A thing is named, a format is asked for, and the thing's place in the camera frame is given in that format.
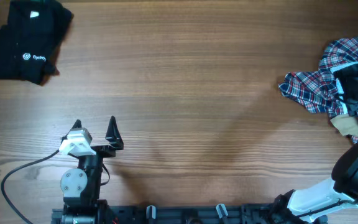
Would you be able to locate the beige cloth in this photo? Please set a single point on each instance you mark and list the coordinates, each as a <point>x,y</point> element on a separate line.
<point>346,124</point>

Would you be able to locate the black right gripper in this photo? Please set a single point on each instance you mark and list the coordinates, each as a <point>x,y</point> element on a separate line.
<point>347,76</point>

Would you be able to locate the red blue plaid shirt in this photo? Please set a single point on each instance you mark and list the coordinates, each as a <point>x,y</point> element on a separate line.
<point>317,91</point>

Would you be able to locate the black folded polo shirt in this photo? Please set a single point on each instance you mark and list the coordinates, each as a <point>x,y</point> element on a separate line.
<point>33,32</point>

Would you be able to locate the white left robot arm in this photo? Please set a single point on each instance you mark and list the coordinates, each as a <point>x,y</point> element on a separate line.
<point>81,185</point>

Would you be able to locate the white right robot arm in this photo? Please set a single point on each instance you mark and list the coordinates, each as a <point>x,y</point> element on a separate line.
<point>331,195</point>

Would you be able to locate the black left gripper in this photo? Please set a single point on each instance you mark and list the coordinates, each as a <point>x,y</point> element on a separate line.
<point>114,141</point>

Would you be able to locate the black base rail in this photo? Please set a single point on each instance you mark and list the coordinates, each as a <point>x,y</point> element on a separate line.
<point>244,214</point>

